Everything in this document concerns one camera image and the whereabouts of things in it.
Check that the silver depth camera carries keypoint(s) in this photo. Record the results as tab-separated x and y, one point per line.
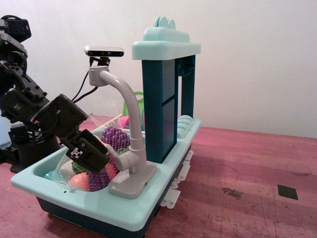
102	55

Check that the toy sink unit teal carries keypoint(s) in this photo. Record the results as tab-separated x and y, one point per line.
125	208

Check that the grey faucet lever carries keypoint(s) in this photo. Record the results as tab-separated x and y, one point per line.
116	157

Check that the mesh bag of toy food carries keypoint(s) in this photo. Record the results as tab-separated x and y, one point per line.
75	176

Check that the black tape square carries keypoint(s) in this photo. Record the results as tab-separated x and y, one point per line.
287	192

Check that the pink toy cup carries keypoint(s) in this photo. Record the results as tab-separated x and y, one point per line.
123	122

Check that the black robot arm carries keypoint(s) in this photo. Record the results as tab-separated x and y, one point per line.
20	96

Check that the grey toy faucet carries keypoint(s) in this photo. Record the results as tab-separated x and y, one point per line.
131	124

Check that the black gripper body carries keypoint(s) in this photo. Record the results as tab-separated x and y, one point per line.
61	117

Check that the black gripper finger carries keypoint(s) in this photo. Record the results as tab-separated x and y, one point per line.
91	143
89	161

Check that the green toy basket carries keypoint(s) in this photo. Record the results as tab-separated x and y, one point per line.
140	99

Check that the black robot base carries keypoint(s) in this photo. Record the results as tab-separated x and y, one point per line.
26	147

